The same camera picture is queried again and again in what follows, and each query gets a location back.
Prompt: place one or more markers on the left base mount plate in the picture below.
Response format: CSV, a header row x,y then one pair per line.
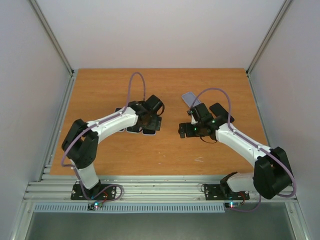
x,y
98,193

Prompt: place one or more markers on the right controller board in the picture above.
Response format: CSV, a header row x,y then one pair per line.
x,y
232,205

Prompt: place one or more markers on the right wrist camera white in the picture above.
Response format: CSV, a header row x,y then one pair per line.
x,y
190,113

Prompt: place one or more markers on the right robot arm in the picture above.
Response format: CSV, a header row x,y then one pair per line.
x,y
271,169

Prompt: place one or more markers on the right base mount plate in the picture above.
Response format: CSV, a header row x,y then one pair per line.
x,y
214,192

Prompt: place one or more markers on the lavender phone case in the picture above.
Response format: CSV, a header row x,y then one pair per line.
x,y
116,110

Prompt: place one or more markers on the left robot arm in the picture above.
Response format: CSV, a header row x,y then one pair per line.
x,y
81,142

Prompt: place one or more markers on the aluminium rail frame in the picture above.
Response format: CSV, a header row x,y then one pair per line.
x,y
137,188

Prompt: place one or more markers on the left controller board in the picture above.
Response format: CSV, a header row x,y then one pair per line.
x,y
94,206

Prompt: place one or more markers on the grey slotted cable duct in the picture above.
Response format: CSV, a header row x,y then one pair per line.
x,y
131,208

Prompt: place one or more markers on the black phone case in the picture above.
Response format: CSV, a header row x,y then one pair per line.
x,y
220,113
150,132

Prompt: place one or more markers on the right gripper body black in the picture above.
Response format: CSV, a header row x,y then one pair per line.
x,y
185,129

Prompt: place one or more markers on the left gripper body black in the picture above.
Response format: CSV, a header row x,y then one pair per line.
x,y
154,125

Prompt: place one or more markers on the base mount plate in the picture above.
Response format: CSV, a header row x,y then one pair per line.
x,y
214,192
98,193

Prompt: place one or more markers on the light blue phone case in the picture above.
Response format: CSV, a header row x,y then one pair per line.
x,y
133,130

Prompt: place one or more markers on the controller board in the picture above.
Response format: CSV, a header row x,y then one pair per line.
x,y
232,205
94,206

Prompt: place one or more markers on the black phone case top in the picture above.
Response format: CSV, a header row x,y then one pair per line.
x,y
150,132

